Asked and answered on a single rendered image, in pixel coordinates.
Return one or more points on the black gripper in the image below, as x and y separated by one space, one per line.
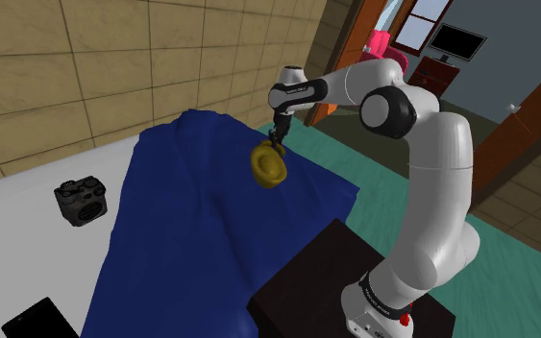
281 125

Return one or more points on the yellow bowl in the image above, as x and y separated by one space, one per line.
268 164

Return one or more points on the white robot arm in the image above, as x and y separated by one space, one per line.
438 187

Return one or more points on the pink armchair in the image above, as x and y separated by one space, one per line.
382 49

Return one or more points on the dark red cabinet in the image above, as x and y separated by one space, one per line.
434 75

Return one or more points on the dark robot stand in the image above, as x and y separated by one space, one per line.
307 285

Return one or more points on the black television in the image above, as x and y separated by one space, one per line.
457 42

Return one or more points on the black boxy radio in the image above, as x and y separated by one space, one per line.
81 200

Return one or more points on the brown wooden door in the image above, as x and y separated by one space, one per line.
523 131

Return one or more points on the teal rug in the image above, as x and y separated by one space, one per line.
485 290

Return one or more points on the black flat tablet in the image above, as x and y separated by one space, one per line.
38 320

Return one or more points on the window with brown frame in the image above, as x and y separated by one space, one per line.
420 26

